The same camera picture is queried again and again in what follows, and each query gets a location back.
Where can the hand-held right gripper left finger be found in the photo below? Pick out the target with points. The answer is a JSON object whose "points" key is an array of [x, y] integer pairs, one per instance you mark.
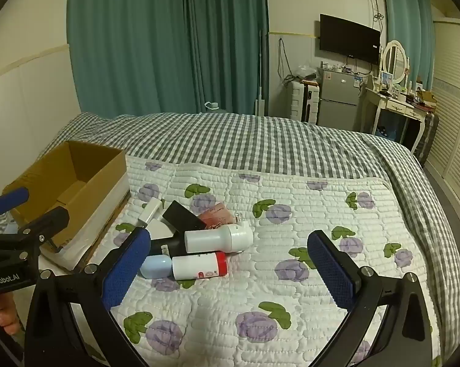
{"points": [[126, 267]]}

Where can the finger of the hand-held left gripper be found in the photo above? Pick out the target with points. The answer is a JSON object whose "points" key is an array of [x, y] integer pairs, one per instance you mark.
{"points": [[50, 218], [12, 198]]}

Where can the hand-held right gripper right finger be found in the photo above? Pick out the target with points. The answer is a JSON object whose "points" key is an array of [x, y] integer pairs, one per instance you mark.
{"points": [[333, 271]]}

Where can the black cylinder bottle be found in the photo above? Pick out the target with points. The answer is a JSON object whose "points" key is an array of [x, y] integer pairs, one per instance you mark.
{"points": [[169, 246]]}

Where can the white square box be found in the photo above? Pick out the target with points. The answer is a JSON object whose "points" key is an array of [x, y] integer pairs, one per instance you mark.
{"points": [[159, 231]]}

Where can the brown cardboard box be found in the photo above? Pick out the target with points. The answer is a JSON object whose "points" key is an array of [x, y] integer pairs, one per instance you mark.
{"points": [[81, 168]]}

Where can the white charger adapter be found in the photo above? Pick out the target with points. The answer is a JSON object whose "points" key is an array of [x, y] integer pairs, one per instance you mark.
{"points": [[150, 210]]}

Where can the large white bottle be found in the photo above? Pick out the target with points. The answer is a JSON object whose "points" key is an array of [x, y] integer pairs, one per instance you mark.
{"points": [[218, 239]]}

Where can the person's left hand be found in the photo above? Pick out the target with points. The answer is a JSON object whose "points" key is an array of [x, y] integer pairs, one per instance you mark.
{"points": [[6, 315]]}

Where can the light blue case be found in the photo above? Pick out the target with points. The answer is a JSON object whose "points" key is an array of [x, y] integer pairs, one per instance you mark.
{"points": [[155, 267]]}

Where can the white bottle with red cap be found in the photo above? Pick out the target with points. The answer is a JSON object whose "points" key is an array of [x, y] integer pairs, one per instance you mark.
{"points": [[193, 265]]}

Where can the black flat box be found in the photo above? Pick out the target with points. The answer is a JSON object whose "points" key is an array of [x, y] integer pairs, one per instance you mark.
{"points": [[182, 216]]}

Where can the pink packet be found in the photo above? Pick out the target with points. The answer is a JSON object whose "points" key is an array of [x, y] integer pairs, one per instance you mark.
{"points": [[218, 214]]}

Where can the white floral quilted mat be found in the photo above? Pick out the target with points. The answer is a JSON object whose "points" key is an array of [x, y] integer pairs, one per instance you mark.
{"points": [[253, 198]]}

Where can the grey checkered blanket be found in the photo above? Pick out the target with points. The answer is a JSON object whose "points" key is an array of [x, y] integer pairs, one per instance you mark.
{"points": [[253, 137]]}

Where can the dark suitcase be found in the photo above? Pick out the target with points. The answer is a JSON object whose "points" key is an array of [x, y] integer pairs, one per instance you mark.
{"points": [[428, 133]]}

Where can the white suitcase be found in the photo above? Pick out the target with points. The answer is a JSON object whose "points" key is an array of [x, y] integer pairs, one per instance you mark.
{"points": [[304, 101]]}

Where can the grey fridge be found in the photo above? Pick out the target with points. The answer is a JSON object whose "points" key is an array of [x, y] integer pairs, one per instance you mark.
{"points": [[341, 95]]}

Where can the white vanity table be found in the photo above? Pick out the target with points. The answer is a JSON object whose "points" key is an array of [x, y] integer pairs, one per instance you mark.
{"points": [[390, 103]]}

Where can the white louvered wardrobe door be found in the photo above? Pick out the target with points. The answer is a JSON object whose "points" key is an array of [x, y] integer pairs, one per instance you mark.
{"points": [[451, 122]]}

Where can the wide teal curtain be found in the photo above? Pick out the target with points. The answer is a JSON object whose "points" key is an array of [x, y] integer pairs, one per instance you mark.
{"points": [[138, 46]]}

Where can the white mop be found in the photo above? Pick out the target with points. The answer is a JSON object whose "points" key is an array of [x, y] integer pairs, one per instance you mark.
{"points": [[261, 84]]}

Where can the clear plastic bag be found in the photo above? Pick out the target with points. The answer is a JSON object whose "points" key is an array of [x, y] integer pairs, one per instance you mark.
{"points": [[306, 72]]}

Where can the white oval mirror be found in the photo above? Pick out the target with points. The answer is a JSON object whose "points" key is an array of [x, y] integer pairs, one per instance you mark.
{"points": [[394, 59]]}

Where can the narrow teal curtain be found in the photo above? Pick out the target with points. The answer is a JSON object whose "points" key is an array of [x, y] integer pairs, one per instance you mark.
{"points": [[402, 7]]}

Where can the black wall television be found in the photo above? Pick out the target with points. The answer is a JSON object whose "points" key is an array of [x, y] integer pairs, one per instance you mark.
{"points": [[348, 38]]}

